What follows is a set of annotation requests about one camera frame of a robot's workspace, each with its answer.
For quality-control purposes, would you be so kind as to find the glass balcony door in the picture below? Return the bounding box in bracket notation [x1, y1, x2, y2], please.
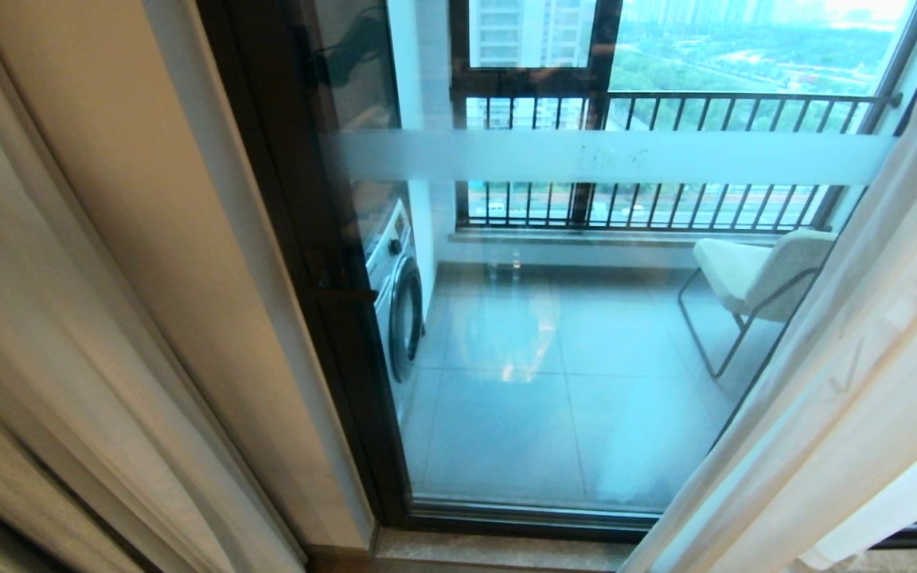
[197, 0, 917, 550]

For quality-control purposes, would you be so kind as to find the dark metal balcony railing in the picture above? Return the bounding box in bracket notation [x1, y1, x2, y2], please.
[452, 89, 903, 233]

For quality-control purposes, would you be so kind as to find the white washing machine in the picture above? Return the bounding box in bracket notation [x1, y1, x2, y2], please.
[363, 197, 426, 415]

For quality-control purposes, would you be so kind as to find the cream chair with metal legs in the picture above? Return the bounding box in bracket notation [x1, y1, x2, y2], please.
[678, 228, 837, 380]

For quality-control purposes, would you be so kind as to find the beige curtain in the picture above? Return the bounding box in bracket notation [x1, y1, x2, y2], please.
[0, 0, 306, 573]

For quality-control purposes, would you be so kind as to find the white sheer curtain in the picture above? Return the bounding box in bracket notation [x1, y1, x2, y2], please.
[622, 0, 917, 573]

